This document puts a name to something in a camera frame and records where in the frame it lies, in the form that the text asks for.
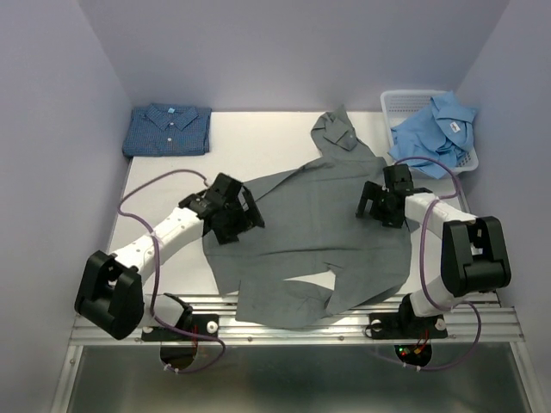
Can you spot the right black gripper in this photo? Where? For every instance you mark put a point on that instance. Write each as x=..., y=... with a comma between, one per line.
x=372, y=191

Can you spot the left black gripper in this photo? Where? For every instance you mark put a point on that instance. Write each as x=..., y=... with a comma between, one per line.
x=248, y=218

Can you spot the grey long sleeve shirt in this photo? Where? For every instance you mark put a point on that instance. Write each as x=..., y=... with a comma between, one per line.
x=314, y=258

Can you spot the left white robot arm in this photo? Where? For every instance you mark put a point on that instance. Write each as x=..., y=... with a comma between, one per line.
x=110, y=294

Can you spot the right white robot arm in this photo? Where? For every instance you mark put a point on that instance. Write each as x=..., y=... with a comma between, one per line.
x=474, y=257

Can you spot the light blue shirt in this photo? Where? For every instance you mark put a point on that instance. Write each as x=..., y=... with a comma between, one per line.
x=437, y=136

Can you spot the folded blue checkered shirt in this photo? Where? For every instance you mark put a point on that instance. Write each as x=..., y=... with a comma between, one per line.
x=164, y=130

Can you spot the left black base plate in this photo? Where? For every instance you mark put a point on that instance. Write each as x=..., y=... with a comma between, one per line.
x=198, y=324

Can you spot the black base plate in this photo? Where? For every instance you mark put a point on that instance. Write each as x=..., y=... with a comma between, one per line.
x=392, y=326
x=198, y=324

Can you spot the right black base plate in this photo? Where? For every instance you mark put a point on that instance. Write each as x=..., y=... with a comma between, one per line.
x=392, y=326

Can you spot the aluminium mounting rail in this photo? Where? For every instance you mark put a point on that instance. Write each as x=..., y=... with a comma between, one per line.
x=488, y=322

